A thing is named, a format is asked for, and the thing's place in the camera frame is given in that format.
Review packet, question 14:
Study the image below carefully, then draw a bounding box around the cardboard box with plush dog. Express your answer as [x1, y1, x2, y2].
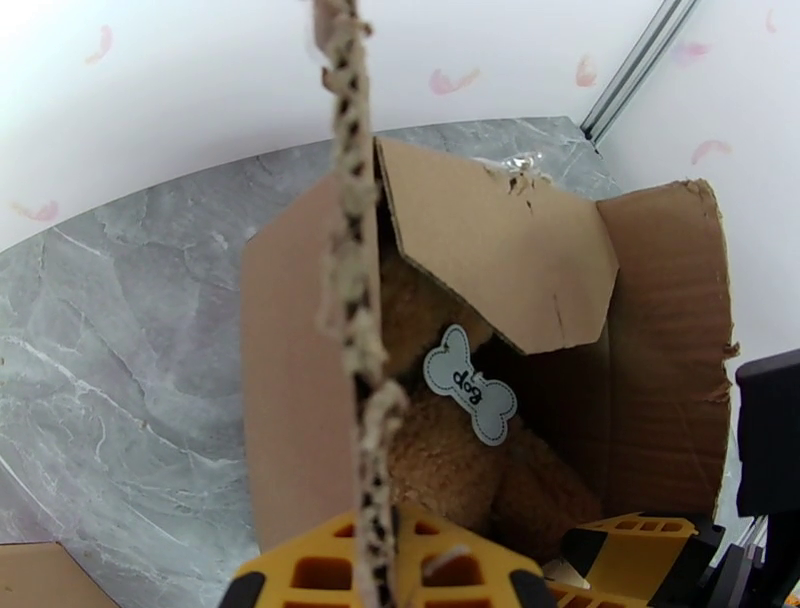
[240, 136, 742, 558]

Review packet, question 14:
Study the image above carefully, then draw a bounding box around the brown plush dog toy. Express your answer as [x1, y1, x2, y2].
[374, 249, 604, 564]

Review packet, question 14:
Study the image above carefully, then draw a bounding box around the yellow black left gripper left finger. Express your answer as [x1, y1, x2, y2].
[218, 501, 559, 608]

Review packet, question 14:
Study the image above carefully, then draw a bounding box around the frayed beige cord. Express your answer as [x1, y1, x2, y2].
[309, 0, 411, 608]

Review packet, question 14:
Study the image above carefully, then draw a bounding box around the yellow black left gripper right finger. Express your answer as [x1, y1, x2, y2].
[543, 511, 700, 608]

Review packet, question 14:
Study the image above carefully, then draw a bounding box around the taped brown cardboard box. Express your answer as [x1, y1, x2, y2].
[0, 540, 123, 608]

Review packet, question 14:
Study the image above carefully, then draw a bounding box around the aluminium corner post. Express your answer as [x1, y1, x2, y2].
[579, 0, 700, 148]

